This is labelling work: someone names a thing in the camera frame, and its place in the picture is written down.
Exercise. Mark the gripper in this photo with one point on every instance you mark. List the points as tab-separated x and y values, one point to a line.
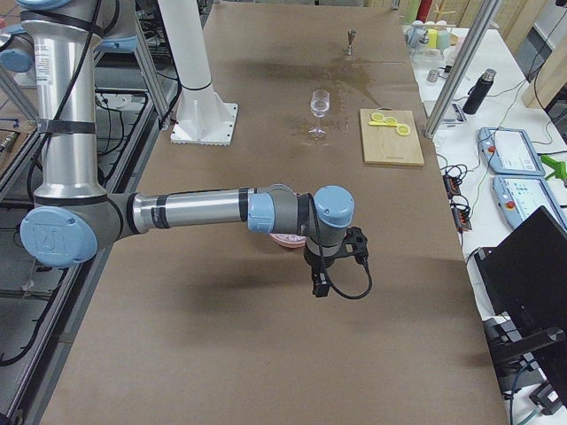
312	261

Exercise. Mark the steel jigger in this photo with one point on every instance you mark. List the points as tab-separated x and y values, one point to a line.
351	33

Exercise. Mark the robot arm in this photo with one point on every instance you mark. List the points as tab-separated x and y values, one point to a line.
74	217

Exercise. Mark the clear wine glass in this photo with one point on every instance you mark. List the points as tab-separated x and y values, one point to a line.
319	105

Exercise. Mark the pink bowl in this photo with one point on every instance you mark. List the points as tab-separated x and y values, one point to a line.
288	241

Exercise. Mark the wooden cutting board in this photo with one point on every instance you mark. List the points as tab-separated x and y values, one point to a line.
383	146

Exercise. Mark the far lemon slice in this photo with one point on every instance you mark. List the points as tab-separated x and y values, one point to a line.
403	130

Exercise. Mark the lower teach pendant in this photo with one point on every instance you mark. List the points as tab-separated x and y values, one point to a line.
518	196

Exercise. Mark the teach pendant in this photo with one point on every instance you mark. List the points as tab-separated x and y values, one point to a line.
509	151
518	196

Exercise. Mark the black monitor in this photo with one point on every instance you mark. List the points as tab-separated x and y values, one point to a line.
525	275

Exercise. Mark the upper teach pendant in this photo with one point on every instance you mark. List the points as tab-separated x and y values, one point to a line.
509	151

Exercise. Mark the black water bottle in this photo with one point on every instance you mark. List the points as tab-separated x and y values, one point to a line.
479	92

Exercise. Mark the green grabber tool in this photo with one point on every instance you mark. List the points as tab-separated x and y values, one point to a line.
558	167

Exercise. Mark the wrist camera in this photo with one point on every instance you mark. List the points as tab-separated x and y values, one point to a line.
321	284

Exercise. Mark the lemon slice near handle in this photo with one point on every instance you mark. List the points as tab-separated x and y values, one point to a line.
377	116

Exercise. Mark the white camera post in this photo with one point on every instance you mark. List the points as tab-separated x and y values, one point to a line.
201	117

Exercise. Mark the aluminium frame post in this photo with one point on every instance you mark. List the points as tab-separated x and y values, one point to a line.
467	52

